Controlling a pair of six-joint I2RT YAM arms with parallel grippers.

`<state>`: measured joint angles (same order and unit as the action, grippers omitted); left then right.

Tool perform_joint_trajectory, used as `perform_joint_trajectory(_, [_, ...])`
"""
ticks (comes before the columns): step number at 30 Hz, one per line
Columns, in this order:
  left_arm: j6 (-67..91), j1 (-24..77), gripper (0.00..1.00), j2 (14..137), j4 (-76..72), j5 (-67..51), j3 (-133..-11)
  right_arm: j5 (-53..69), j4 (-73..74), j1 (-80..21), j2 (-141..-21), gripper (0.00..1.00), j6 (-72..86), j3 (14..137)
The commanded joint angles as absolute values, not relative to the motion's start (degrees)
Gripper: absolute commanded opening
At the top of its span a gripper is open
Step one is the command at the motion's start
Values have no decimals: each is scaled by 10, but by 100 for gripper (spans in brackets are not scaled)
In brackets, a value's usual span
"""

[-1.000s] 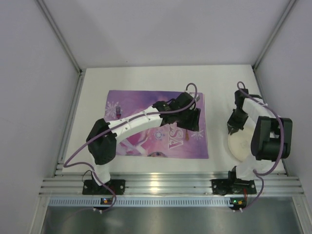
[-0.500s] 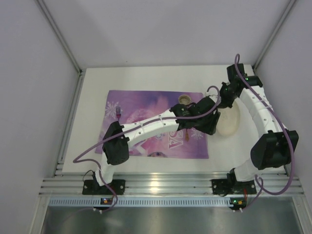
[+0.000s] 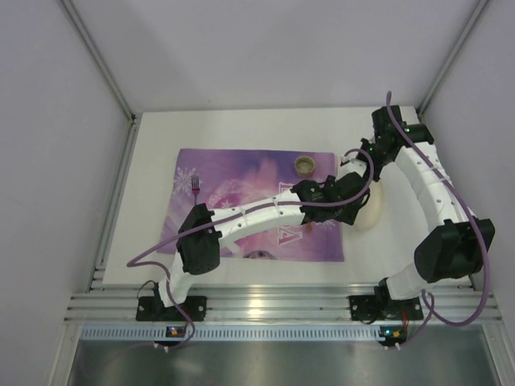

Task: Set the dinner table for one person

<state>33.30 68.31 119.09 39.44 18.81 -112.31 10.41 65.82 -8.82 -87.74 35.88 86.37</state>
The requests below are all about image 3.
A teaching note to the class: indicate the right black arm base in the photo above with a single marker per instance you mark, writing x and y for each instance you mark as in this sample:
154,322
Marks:
379,306

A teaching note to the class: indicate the aluminium mounting rail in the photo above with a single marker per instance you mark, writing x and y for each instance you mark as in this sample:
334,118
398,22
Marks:
252,304

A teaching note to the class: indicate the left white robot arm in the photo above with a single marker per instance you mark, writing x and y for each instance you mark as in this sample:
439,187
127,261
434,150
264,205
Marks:
206,231

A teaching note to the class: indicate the aluminium frame post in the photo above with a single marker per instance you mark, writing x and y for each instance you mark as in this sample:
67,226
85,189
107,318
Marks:
458,44
73,15

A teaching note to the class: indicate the perforated grey cable tray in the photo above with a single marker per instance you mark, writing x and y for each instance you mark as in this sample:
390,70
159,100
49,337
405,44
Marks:
237,333

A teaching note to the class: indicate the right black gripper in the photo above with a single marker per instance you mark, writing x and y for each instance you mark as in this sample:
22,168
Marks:
387,141

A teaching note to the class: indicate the left aluminium frame post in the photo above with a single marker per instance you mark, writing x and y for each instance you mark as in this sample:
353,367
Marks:
73,15

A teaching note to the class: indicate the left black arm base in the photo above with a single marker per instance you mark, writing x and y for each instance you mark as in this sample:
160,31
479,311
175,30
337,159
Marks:
151,308

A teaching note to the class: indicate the small beige cup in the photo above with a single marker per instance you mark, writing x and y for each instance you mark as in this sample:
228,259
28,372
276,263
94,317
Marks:
305,166

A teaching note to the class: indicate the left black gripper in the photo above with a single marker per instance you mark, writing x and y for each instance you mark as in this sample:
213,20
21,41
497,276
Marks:
353,199

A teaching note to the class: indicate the iridescent purple fork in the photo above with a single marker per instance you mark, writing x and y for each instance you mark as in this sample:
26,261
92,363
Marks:
195,184

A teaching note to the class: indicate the right aluminium frame post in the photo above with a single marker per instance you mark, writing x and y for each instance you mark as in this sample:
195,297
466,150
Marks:
458,44

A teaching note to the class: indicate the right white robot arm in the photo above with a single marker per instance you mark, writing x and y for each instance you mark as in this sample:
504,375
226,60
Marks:
457,239

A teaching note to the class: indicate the cream white plate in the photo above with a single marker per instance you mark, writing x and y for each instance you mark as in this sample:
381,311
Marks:
370,214

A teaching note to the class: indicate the purple Elsa placemat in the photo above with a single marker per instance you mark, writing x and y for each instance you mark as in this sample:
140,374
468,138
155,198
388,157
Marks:
230,178

